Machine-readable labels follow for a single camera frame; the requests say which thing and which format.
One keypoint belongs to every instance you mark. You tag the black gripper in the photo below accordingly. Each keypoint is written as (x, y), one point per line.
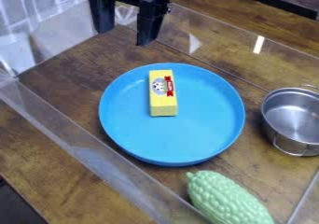
(150, 18)

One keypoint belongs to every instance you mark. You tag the yellow butter block toy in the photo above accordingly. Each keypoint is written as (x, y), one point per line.
(163, 97)

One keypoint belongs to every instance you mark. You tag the blue round plastic tray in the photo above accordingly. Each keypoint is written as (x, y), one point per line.
(188, 138)

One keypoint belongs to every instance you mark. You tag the clear acrylic barrier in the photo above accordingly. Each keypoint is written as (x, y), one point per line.
(59, 159)

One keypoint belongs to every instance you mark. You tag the silver steel pot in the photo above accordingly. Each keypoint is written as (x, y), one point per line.
(290, 119)

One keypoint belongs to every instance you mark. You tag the green bitter gourd toy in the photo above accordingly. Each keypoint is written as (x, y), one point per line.
(223, 201)

